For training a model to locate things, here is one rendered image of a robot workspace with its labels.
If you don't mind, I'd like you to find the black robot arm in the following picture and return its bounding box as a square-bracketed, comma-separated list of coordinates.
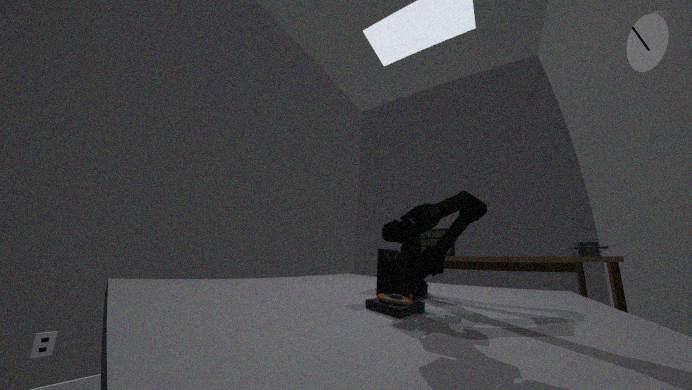
[382, 190, 487, 272]

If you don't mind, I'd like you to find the orange round plate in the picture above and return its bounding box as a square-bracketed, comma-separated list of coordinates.
[377, 293, 414, 305]

